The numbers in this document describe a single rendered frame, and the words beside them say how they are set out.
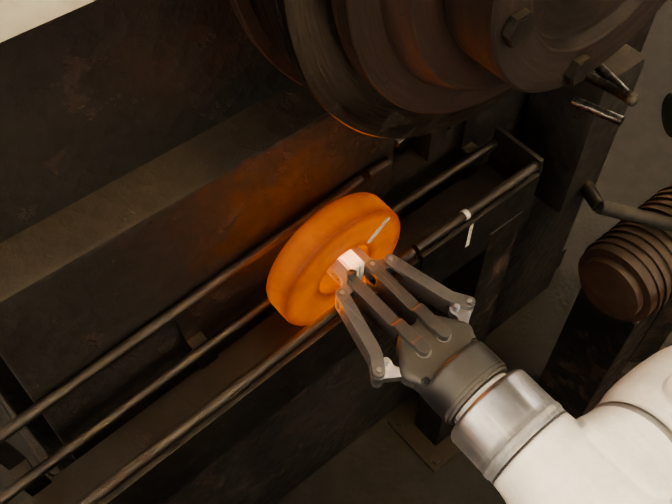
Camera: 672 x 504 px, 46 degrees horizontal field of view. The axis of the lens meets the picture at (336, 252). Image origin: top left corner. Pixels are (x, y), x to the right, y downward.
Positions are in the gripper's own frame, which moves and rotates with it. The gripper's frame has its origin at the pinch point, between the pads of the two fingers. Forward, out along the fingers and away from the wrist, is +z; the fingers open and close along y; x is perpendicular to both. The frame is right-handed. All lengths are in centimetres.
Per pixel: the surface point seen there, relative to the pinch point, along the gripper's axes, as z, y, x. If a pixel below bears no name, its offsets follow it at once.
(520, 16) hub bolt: -10.3, 5.2, 33.1
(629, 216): -11.2, 41.8, -17.2
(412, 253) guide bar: -2.8, 8.6, -5.0
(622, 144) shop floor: 20, 111, -78
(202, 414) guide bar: -2.8, -18.9, -7.5
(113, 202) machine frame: 10.8, -16.5, 10.4
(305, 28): -1.3, -4.8, 31.4
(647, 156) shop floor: 13, 112, -77
